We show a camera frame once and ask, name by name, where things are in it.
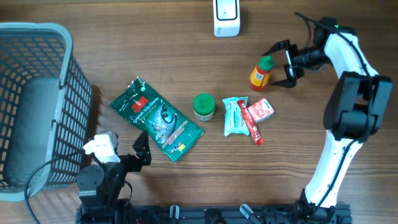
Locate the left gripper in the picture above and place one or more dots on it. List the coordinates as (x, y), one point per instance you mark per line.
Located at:
(143, 153)

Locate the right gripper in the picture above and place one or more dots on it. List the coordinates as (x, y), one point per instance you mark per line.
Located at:
(293, 71)

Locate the yellow red sauce bottle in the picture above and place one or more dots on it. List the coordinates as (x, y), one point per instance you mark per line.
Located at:
(261, 74)

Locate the green 3M gloves packet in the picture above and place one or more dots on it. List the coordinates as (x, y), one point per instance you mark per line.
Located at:
(146, 109)

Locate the red white small packet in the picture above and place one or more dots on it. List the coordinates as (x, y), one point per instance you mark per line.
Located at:
(261, 110)

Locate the green lid jar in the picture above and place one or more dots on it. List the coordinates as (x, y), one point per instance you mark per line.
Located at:
(204, 106)

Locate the teal snack packet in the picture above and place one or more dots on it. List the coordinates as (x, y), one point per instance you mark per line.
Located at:
(233, 120)

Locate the red stick sachet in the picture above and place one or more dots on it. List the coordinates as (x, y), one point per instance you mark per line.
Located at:
(250, 123)

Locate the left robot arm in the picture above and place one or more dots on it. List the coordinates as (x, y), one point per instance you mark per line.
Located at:
(100, 183)

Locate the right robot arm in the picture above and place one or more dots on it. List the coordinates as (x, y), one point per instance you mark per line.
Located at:
(354, 111)

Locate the white barcode scanner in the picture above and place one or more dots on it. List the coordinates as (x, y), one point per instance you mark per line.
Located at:
(226, 14)

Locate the grey plastic mesh basket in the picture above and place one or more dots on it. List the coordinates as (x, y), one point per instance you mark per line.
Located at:
(45, 109)

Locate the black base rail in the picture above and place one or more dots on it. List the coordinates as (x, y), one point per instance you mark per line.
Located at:
(282, 213)

